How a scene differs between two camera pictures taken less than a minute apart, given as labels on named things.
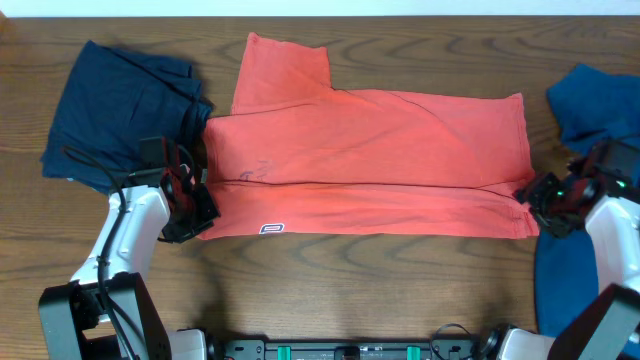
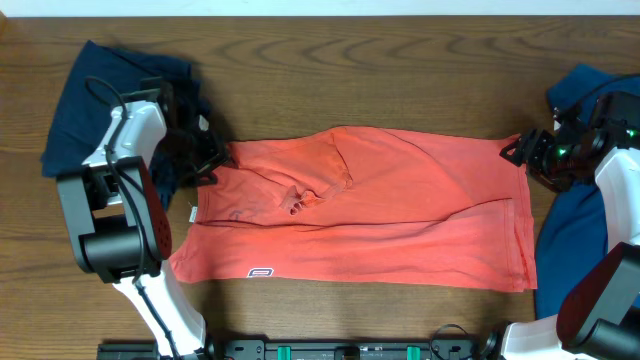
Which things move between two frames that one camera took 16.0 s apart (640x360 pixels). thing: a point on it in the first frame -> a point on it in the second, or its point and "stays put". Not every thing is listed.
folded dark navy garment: (113, 100) stays put
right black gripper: (533, 193) -> (531, 146)
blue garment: (591, 107) stays put
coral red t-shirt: (302, 157) -> (364, 206)
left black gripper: (210, 213) -> (216, 156)
